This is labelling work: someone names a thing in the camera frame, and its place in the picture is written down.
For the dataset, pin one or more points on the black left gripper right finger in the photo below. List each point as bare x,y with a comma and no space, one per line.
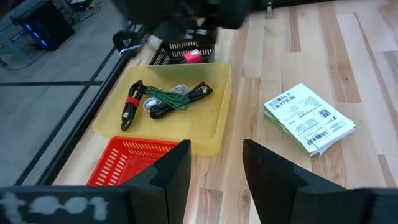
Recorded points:
270,193

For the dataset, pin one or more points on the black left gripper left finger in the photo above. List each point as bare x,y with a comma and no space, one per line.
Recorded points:
171,193

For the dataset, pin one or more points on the pink wall charger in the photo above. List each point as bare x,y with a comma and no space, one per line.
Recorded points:
192,57

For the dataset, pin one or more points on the white green card reader box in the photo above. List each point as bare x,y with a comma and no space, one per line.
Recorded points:
287,134
308,118

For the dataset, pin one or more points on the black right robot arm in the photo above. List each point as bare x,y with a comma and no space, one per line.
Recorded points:
239,12

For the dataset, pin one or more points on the yellow translucent plastic bin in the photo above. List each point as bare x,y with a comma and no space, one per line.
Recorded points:
199,124

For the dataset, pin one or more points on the black slotted plastic basket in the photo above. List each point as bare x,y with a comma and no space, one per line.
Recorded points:
164,49

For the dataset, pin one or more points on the black lamp clamp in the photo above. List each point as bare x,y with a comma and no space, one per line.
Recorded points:
119,39

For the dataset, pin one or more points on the red slotted plastic basket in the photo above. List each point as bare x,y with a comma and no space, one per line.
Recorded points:
109,168

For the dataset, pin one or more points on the black computer tower blue lights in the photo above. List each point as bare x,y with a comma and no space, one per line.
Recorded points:
46,25

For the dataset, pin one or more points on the black aluminium table frame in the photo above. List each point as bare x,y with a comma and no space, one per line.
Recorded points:
79,130

